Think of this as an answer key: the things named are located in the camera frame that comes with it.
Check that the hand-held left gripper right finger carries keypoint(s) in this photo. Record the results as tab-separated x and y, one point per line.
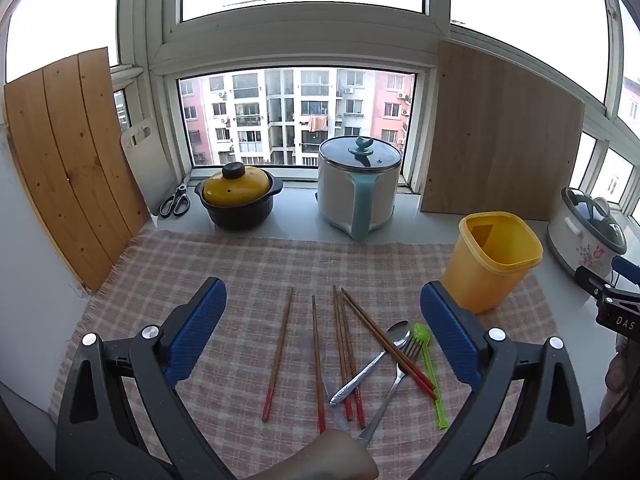
450	335

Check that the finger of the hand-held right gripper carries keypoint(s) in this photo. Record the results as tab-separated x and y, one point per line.
627	267
592	282

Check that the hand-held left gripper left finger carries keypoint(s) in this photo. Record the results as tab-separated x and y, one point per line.
197	325

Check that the green plastic spoon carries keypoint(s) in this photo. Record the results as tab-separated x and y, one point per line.
421	334

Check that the metal spoon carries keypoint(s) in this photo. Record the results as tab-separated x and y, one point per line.
400	331

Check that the yellow plastic container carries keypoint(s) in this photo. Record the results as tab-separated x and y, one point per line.
480	285

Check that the metal fork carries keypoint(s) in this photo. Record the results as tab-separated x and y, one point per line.
396	385

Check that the red-tipped wooden chopstick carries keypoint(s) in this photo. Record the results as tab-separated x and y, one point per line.
347	340
371	319
369	323
278	355
340	340
317	360

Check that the person's right hand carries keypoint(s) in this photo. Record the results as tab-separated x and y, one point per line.
617	370

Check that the white floral slow cooker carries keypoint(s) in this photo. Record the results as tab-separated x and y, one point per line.
575	245

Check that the glass slow cooker lid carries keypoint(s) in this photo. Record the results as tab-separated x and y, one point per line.
600	220

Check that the pink plaid cloth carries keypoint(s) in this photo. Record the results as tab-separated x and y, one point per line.
250	270

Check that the black ceramic pot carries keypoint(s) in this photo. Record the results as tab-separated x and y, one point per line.
240	217

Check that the yellow pot lid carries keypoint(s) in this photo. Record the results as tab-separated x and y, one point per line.
240	187

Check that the white cutting board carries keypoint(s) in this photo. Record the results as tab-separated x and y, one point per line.
150	170

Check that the wood-grain panel board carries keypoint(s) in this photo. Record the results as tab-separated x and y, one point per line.
500	135

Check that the person's knee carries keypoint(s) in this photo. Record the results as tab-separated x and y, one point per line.
325	460

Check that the wooden slat board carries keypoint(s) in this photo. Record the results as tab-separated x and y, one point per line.
65	160

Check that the glass lid teal knob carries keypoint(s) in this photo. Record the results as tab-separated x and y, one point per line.
340	152

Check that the pink apartment building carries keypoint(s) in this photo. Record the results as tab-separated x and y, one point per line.
250	110

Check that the white window frame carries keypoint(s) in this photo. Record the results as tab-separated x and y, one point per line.
300	45

